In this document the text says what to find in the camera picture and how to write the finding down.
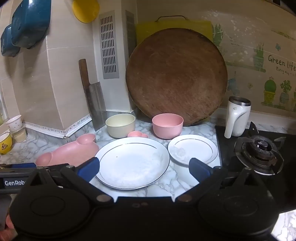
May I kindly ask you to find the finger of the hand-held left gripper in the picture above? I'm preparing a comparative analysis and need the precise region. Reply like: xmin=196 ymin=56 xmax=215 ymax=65
xmin=0 ymin=163 xmax=37 ymax=172

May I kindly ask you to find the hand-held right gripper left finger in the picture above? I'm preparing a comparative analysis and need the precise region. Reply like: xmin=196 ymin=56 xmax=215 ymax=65
xmin=22 ymin=157 xmax=114 ymax=208

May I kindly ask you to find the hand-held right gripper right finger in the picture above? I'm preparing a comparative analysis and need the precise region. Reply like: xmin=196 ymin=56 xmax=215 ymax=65
xmin=176 ymin=158 xmax=275 ymax=207

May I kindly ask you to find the small white plate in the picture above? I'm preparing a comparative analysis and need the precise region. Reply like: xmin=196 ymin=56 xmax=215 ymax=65
xmin=168 ymin=135 xmax=219 ymax=166

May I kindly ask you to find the pink bear-shaped plate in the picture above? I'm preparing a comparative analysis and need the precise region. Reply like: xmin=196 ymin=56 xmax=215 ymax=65
xmin=35 ymin=133 xmax=100 ymax=167

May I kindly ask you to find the large white plate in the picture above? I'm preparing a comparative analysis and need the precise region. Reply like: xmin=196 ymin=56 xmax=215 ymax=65
xmin=95 ymin=137 xmax=171 ymax=191

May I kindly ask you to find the pink bowl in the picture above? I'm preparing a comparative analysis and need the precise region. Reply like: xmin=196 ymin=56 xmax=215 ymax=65
xmin=152 ymin=113 xmax=184 ymax=140

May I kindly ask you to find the cream bowl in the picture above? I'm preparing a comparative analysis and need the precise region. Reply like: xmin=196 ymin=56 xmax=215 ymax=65
xmin=105 ymin=113 xmax=136 ymax=139

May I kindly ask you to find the pink heart-shaped dish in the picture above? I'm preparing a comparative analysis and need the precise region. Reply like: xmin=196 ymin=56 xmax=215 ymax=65
xmin=127 ymin=131 xmax=149 ymax=139

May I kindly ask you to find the person's left hand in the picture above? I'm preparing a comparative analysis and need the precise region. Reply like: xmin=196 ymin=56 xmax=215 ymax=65
xmin=0 ymin=215 xmax=18 ymax=240

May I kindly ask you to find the yellow printed ceramic bowl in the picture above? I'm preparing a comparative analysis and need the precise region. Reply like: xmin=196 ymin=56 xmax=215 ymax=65
xmin=0 ymin=133 xmax=13 ymax=155

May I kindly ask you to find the cream small cup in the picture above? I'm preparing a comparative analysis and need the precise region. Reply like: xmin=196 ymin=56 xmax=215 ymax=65
xmin=11 ymin=127 xmax=28 ymax=143

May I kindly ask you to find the black gas stove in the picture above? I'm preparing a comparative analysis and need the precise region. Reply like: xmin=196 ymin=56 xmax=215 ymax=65
xmin=215 ymin=121 xmax=296 ymax=215

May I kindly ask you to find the white dotted cup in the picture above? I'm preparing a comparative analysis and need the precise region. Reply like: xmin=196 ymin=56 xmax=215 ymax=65
xmin=6 ymin=115 xmax=23 ymax=133

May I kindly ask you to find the music note trim strip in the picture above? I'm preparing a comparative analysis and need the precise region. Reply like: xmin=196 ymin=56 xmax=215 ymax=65
xmin=24 ymin=113 xmax=93 ymax=139

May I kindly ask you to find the white insulated mug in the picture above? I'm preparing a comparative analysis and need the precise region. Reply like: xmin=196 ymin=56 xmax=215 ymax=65
xmin=224 ymin=96 xmax=252 ymax=139

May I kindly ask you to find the gas stove burner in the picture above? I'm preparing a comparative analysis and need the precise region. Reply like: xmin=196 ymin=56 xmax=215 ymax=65
xmin=233 ymin=136 xmax=285 ymax=176

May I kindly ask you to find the round wooden cutting board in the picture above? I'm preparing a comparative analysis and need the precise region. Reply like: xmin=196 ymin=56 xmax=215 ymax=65
xmin=125 ymin=28 xmax=228 ymax=127

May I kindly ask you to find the small blue baking dish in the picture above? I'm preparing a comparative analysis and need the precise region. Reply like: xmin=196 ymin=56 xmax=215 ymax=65
xmin=0 ymin=24 xmax=21 ymax=57

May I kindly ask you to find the grey vent grille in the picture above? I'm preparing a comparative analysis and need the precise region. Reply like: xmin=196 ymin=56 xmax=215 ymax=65
xmin=99 ymin=10 xmax=121 ymax=79
xmin=125 ymin=10 xmax=137 ymax=58

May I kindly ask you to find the yellow cutting board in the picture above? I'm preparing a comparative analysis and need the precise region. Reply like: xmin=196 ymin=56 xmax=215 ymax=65
xmin=135 ymin=15 xmax=213 ymax=48

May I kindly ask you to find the yellow plastic bowl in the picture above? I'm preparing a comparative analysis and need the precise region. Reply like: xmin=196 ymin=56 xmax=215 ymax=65
xmin=72 ymin=0 xmax=100 ymax=24

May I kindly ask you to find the cleaver with wooden handle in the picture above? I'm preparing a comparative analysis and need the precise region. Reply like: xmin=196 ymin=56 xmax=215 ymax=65
xmin=79 ymin=59 xmax=108 ymax=132

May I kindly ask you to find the cactus wall sticker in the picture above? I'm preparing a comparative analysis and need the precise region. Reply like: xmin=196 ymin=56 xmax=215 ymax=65
xmin=211 ymin=22 xmax=296 ymax=109

